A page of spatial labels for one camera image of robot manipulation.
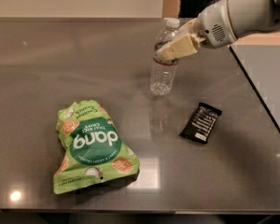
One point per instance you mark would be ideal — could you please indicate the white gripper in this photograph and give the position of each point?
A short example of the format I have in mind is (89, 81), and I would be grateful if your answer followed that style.
(212, 25)

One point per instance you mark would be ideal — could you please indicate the clear plastic water bottle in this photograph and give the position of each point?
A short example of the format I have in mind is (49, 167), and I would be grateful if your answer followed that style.
(163, 72)

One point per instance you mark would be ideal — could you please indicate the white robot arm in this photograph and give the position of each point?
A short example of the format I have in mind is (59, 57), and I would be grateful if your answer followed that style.
(253, 16)

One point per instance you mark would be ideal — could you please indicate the green rice chip bag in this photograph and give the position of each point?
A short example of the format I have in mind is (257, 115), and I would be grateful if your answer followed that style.
(93, 151)

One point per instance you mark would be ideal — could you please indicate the grey side table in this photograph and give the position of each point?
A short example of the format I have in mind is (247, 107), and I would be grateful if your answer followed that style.
(261, 65)

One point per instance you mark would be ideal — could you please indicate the black snack bar wrapper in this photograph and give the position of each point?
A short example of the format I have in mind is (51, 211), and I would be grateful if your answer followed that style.
(201, 123)

